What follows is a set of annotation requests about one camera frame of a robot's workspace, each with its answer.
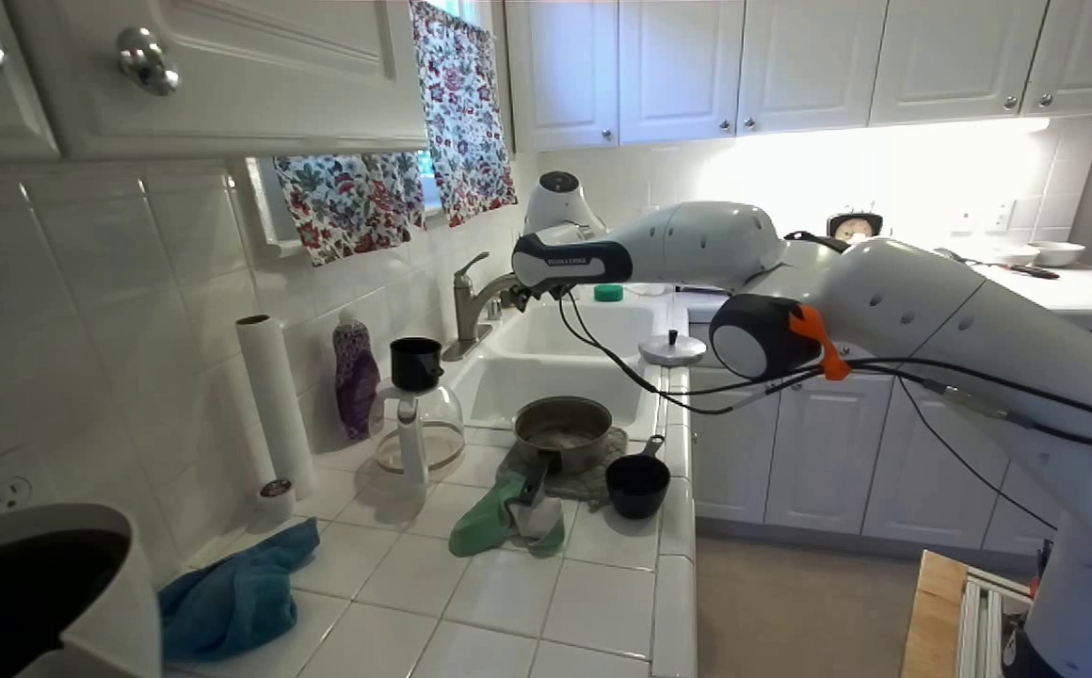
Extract glass carafe with black top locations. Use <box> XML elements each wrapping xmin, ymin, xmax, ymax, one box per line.
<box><xmin>368</xmin><ymin>334</ymin><xmax>471</xmax><ymax>493</ymax></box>

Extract small black measuring cup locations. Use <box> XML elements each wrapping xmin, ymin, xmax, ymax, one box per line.
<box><xmin>604</xmin><ymin>430</ymin><xmax>676</xmax><ymax>523</ymax></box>

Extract green cloth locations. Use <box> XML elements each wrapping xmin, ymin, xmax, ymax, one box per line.
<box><xmin>444</xmin><ymin>469</ymin><xmax>568</xmax><ymax>560</ymax></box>

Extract white upper cabinets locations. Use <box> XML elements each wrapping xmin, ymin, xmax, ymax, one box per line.
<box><xmin>503</xmin><ymin>0</ymin><xmax>1092</xmax><ymax>160</ymax></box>

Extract black and white kettle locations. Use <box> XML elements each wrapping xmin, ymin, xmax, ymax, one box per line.
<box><xmin>825</xmin><ymin>207</ymin><xmax>889</xmax><ymax>249</ymax></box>

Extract blue cloth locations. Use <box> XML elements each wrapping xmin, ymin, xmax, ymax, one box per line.
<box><xmin>156</xmin><ymin>515</ymin><xmax>323</xmax><ymax>666</ymax></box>

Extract white wall outlet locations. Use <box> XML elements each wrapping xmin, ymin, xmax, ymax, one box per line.
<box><xmin>0</xmin><ymin>445</ymin><xmax>61</xmax><ymax>529</ymax></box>

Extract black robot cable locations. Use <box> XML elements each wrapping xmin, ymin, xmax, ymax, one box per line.
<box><xmin>553</xmin><ymin>289</ymin><xmax>1092</xmax><ymax>460</ymax></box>

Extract white paper towel roll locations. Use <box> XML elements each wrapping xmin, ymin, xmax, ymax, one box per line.
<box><xmin>234</xmin><ymin>313</ymin><xmax>319</xmax><ymax>510</ymax></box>

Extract metal cooking pot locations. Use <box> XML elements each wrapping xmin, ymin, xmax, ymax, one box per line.
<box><xmin>509</xmin><ymin>392</ymin><xmax>619</xmax><ymax>500</ymax></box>

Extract white bowl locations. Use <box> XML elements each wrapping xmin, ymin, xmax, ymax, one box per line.
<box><xmin>1031</xmin><ymin>236</ymin><xmax>1092</xmax><ymax>272</ymax></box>

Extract white cabinets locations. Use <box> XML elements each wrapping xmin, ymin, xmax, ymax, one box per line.
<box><xmin>688</xmin><ymin>298</ymin><xmax>1092</xmax><ymax>560</ymax></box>
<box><xmin>503</xmin><ymin>0</ymin><xmax>1092</xmax><ymax>160</ymax></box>

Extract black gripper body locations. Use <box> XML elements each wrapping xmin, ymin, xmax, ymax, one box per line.
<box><xmin>506</xmin><ymin>283</ymin><xmax>577</xmax><ymax>313</ymax></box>

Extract thin black camera cable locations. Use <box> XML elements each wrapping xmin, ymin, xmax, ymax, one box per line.
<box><xmin>892</xmin><ymin>373</ymin><xmax>1061</xmax><ymax>534</ymax></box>

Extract aluminium mounting frame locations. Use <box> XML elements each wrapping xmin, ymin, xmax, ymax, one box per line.
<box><xmin>957</xmin><ymin>560</ymin><xmax>1035</xmax><ymax>678</ymax></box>

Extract white lower cabinets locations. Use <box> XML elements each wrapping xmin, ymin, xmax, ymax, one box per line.
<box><xmin>688</xmin><ymin>298</ymin><xmax>1092</xmax><ymax>560</ymax></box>

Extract white double sink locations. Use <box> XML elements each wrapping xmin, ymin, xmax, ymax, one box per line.
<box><xmin>441</xmin><ymin>294</ymin><xmax>666</xmax><ymax>440</ymax></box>

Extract floral side curtain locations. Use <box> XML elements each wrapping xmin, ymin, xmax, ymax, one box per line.
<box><xmin>407</xmin><ymin>0</ymin><xmax>525</xmax><ymax>229</ymax></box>

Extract orange cable clip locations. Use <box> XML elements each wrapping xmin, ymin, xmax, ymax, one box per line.
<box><xmin>786</xmin><ymin>300</ymin><xmax>854</xmax><ymax>383</ymax></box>

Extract white cabinet door, wide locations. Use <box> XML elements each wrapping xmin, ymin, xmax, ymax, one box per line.
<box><xmin>0</xmin><ymin>0</ymin><xmax>434</xmax><ymax>162</ymax></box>

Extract brushed metal tap faucet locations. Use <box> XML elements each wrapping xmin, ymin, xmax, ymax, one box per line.
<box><xmin>450</xmin><ymin>249</ymin><xmax>527</xmax><ymax>361</ymax></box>

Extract purple bottle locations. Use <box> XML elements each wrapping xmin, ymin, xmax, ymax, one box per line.
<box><xmin>329</xmin><ymin>313</ymin><xmax>385</xmax><ymax>445</ymax></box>

